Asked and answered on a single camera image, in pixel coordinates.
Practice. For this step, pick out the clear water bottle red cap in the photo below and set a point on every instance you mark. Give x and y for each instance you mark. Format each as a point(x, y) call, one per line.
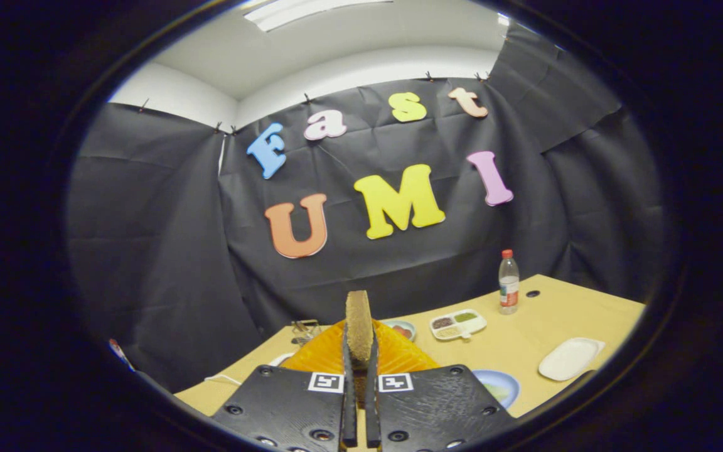
point(509, 285)

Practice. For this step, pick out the brown bread slice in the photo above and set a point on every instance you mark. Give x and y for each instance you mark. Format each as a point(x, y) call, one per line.
point(359, 326)

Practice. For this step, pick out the pale green plate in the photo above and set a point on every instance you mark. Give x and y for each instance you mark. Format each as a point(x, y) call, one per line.
point(407, 324)

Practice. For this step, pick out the clear utensil holder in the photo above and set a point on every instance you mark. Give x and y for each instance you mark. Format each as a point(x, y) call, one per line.
point(305, 333)

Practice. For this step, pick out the red and white strip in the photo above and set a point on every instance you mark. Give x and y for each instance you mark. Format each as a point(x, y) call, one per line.
point(121, 353)

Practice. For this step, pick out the ceiling light panel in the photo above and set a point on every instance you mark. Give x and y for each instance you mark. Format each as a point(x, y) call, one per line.
point(299, 9)

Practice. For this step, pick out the white toaster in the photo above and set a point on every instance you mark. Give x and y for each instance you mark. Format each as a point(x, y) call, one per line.
point(281, 358)

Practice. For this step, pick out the blue plate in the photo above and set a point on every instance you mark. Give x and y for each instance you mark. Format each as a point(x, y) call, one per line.
point(493, 375)

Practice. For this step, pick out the white divided condiment dish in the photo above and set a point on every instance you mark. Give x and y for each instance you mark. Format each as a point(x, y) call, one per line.
point(459, 324)

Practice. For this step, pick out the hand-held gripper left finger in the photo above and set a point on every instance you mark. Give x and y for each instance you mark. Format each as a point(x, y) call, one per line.
point(349, 408)

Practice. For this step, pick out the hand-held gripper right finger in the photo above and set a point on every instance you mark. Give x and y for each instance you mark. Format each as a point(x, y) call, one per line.
point(372, 408)

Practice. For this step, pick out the red meat slice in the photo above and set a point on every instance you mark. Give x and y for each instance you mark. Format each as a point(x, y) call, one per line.
point(403, 331)

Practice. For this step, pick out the white square plate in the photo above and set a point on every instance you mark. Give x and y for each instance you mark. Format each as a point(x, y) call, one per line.
point(570, 359)

